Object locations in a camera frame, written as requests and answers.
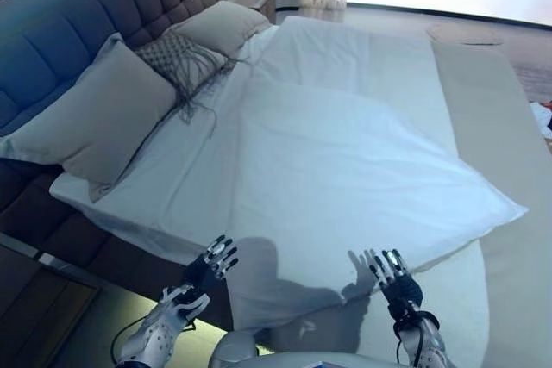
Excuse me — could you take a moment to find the beige throw blanket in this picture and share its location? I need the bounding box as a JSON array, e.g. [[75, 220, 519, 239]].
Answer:
[[429, 38, 552, 368]]

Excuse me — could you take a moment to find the fringed macrame cushion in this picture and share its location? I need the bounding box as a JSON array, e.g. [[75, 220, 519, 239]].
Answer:
[[133, 29, 238, 136]]

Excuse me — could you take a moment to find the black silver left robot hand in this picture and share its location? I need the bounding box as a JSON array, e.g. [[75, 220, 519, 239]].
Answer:
[[185, 234, 240, 296]]

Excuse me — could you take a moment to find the white bed sheet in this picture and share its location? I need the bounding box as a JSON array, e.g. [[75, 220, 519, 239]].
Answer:
[[49, 25, 281, 265]]

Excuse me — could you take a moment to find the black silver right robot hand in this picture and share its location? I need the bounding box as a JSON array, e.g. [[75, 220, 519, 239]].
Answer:
[[368, 248, 423, 309]]

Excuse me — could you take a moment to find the wooden nightstand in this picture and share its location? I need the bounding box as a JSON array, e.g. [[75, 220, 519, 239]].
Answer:
[[228, 0, 277, 24], [0, 232, 100, 368]]

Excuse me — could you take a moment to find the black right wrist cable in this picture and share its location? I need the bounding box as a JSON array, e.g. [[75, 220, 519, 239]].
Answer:
[[394, 320, 422, 365]]

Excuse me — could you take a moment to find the white duvet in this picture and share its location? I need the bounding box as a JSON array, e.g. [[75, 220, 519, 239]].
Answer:
[[226, 16, 530, 343]]

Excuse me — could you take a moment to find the large beige pillow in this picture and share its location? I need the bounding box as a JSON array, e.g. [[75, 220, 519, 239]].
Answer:
[[172, 0, 269, 57], [0, 33, 179, 203]]

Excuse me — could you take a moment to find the grey floor rug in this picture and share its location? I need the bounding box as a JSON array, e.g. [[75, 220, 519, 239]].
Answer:
[[512, 57, 552, 106]]

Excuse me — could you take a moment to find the silver robot torso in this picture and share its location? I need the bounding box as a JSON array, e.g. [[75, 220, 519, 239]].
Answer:
[[254, 350, 411, 368]]

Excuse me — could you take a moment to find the pile of clothes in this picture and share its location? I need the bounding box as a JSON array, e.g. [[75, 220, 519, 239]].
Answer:
[[529, 100, 552, 136]]

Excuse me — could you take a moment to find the tufted upholstered headboard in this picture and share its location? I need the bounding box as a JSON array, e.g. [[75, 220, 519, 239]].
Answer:
[[0, 0, 229, 136]]

